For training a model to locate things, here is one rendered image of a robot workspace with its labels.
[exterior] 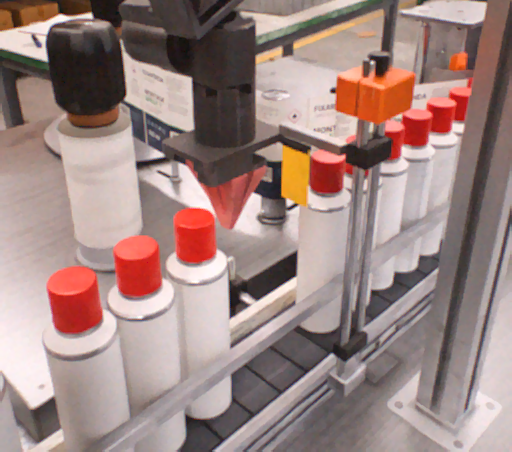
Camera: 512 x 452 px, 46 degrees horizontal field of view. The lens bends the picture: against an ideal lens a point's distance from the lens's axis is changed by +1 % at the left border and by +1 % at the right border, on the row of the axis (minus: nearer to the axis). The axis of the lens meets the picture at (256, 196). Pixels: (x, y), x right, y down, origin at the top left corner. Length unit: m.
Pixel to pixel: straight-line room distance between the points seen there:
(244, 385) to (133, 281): 0.22
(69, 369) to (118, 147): 0.33
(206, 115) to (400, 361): 0.37
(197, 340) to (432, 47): 0.61
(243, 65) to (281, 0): 1.94
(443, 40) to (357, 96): 0.52
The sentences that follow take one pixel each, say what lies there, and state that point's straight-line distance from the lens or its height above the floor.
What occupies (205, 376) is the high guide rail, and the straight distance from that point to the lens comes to 0.52.
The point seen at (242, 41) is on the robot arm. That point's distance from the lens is 0.51.
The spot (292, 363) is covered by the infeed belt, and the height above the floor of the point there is 0.88.
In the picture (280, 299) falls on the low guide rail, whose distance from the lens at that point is 0.67.
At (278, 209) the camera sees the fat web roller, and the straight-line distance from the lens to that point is 0.85.
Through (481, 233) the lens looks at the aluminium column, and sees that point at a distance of 0.54.
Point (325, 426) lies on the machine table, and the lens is 0.66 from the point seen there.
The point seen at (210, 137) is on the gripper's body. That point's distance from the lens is 0.54.
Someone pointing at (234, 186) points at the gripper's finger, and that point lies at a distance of 0.54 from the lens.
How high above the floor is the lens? 1.33
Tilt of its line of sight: 29 degrees down
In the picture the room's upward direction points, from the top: straight up
